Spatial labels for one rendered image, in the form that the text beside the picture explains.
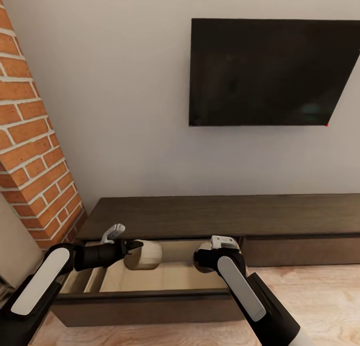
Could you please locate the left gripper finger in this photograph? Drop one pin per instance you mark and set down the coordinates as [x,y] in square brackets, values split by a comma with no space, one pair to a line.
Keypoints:
[131,244]

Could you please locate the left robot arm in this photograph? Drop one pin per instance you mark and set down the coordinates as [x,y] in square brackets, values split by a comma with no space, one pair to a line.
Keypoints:
[22,314]

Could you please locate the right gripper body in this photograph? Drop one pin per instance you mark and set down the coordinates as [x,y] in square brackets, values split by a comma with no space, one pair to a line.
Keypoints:
[205,258]

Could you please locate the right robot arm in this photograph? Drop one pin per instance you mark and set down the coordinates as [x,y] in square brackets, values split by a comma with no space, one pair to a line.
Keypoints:
[268,318]

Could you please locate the wood fireplace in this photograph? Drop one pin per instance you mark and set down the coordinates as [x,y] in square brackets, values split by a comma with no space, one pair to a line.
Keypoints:
[20,256]

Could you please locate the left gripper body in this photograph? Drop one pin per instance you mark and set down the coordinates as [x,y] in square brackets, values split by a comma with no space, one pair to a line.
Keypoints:
[108,254]

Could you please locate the pillar candle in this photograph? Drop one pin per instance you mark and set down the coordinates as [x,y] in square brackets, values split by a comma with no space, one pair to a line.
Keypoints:
[146,257]
[206,246]

